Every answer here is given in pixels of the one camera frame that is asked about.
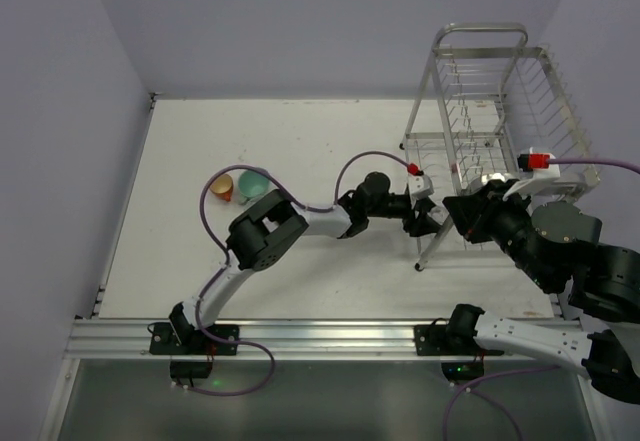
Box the mint green ceramic mug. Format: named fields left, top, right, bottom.
left=237, top=168, right=271, bottom=205

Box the orange ceramic mug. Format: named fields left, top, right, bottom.
left=208, top=173, right=234, bottom=203

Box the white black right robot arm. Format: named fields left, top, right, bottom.
left=443, top=181, right=639, bottom=404

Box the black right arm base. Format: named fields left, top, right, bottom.
left=413, top=318, right=485, bottom=384

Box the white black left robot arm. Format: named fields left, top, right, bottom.
left=169, top=164, right=441, bottom=347

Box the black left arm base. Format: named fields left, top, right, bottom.
left=147, top=321, right=240, bottom=387

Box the silver metal dish rack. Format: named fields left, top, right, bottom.
left=398, top=21, right=601, bottom=271

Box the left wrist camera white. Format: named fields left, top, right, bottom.
left=407, top=163, right=434, bottom=202

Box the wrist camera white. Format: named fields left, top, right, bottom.
left=407, top=163, right=434, bottom=202
left=502, top=149, right=589, bottom=201

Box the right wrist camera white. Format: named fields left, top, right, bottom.
left=502, top=149, right=589, bottom=201

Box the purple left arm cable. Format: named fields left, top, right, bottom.
left=194, top=150, right=411, bottom=395

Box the aluminium mounting rail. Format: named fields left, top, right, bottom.
left=64, top=316, right=591, bottom=362

